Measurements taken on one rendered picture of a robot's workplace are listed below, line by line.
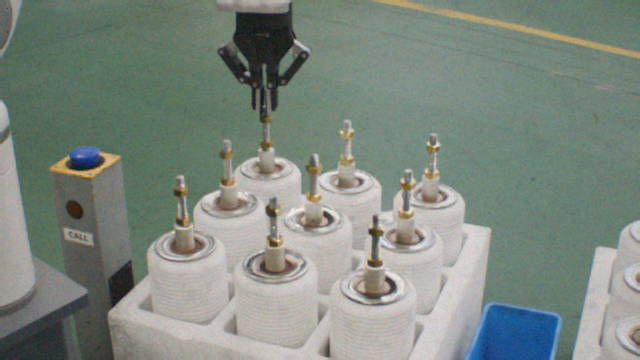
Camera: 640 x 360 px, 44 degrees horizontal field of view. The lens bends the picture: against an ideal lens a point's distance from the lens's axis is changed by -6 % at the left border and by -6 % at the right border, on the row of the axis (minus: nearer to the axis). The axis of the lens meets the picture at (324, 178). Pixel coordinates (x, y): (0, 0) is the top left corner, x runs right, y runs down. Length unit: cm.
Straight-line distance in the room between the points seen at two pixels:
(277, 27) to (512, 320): 50
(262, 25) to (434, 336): 44
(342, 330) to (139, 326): 25
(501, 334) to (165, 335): 46
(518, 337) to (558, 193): 64
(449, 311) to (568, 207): 73
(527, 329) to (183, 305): 47
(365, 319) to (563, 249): 72
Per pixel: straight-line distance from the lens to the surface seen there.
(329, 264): 104
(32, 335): 84
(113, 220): 112
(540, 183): 180
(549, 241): 158
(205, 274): 99
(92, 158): 109
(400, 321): 91
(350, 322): 91
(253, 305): 95
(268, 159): 118
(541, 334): 117
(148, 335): 102
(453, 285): 108
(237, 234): 107
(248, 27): 110
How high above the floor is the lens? 76
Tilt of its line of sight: 26 degrees down
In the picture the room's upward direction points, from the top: straight up
